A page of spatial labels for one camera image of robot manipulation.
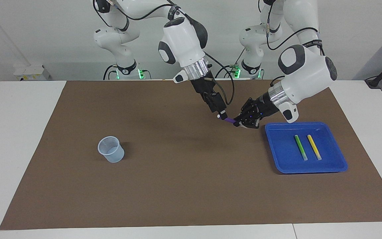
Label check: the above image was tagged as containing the clear plastic cup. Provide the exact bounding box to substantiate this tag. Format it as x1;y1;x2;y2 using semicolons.
97;136;125;163

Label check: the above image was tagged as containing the black base cable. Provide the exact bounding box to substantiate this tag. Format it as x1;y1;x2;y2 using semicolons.
215;50;245;79
103;64;116;80

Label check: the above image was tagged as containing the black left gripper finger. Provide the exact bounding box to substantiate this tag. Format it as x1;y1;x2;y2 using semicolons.
239;98;258;117
233;115;260;129

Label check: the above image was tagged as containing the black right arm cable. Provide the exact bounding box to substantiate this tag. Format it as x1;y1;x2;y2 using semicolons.
204;51;235;105

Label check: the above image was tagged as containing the brown table mat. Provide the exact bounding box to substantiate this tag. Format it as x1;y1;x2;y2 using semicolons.
0;80;382;230

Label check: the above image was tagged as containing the yellow pen white cap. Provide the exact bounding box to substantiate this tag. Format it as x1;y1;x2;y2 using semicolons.
307;134;323;161

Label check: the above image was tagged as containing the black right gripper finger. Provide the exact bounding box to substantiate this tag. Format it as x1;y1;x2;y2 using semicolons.
211;92;227;115
204;94;216;112

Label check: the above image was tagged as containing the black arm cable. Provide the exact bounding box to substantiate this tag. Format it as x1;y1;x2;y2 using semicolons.
204;51;235;105
258;0;326;87

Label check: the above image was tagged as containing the green pen white cap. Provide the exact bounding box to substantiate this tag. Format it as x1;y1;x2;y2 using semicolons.
294;134;309;161

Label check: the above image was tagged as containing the blue plastic tray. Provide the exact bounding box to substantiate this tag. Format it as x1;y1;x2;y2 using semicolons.
265;121;348;174

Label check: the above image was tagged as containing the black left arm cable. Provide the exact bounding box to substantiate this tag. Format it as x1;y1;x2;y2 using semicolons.
258;0;326;87

